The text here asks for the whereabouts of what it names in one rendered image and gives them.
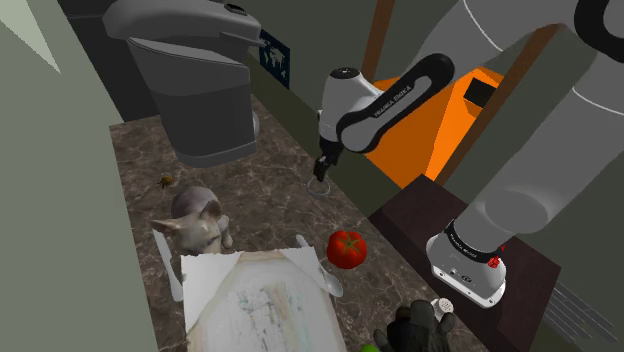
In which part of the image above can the orange cabinet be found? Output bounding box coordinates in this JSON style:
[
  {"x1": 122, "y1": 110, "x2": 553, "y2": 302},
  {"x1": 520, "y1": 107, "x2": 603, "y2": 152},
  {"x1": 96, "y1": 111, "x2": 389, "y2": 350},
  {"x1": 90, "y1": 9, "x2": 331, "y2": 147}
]
[{"x1": 364, "y1": 66, "x2": 506, "y2": 189}]

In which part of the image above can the red tomato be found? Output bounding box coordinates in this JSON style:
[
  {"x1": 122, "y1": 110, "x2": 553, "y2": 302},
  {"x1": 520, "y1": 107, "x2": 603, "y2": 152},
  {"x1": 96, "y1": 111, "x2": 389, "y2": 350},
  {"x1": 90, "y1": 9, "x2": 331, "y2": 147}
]
[{"x1": 325, "y1": 229, "x2": 369, "y2": 270}]

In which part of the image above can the dark maroon robot stand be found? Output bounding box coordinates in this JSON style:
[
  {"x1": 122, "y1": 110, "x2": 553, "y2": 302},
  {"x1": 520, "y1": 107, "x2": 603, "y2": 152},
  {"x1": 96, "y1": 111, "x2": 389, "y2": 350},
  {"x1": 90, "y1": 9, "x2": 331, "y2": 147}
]
[{"x1": 367, "y1": 173, "x2": 562, "y2": 352}]

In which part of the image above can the dark world map picture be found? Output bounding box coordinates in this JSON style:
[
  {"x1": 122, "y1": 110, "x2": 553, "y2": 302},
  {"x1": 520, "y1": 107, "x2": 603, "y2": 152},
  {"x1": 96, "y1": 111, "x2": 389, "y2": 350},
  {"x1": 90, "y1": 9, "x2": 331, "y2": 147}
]
[{"x1": 257, "y1": 28, "x2": 292, "y2": 90}]

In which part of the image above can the white spoon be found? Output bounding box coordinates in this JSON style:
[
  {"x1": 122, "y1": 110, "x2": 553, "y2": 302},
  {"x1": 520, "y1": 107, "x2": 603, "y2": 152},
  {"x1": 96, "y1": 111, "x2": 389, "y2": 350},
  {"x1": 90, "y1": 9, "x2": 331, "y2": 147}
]
[{"x1": 295, "y1": 233, "x2": 345, "y2": 299}]

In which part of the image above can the grey coffee machine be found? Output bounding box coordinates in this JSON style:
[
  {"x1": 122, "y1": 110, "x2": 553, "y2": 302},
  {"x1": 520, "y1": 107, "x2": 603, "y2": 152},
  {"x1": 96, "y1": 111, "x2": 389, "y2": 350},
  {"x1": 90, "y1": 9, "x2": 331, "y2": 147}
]
[{"x1": 101, "y1": 0, "x2": 268, "y2": 169}]

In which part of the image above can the grey cat figure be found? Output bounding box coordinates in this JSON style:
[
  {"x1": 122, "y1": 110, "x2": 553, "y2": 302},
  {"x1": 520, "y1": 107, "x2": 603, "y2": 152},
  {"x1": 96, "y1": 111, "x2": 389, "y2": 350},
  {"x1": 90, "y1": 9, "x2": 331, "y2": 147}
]
[{"x1": 149, "y1": 185, "x2": 235, "y2": 256}]

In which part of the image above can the white paper tray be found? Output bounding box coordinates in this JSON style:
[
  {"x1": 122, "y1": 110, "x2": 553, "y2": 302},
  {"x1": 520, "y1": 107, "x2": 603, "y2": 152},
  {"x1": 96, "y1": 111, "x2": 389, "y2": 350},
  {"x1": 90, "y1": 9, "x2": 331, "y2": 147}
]
[{"x1": 179, "y1": 245, "x2": 349, "y2": 352}]

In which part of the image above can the white salt shaker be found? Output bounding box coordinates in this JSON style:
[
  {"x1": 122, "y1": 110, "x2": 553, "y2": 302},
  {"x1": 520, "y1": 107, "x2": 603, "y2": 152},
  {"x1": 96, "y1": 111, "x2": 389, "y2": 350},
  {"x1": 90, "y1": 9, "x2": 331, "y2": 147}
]
[{"x1": 430, "y1": 297, "x2": 455, "y2": 323}]

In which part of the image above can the black glove figure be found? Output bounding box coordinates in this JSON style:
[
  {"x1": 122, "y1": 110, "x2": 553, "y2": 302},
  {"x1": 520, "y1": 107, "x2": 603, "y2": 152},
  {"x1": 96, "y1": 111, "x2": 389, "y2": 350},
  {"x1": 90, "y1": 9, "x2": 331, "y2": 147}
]
[{"x1": 372, "y1": 299, "x2": 458, "y2": 352}]

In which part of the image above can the white knife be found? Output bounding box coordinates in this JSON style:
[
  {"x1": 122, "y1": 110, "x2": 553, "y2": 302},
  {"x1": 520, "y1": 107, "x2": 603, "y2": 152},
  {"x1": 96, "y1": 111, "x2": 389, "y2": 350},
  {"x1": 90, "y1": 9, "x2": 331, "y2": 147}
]
[{"x1": 151, "y1": 228, "x2": 184, "y2": 303}]

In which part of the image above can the clear glass ring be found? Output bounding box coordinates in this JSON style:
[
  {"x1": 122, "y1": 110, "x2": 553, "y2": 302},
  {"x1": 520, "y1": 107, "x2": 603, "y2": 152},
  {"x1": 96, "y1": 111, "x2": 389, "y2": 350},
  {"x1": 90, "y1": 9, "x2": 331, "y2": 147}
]
[{"x1": 306, "y1": 176, "x2": 332, "y2": 198}]

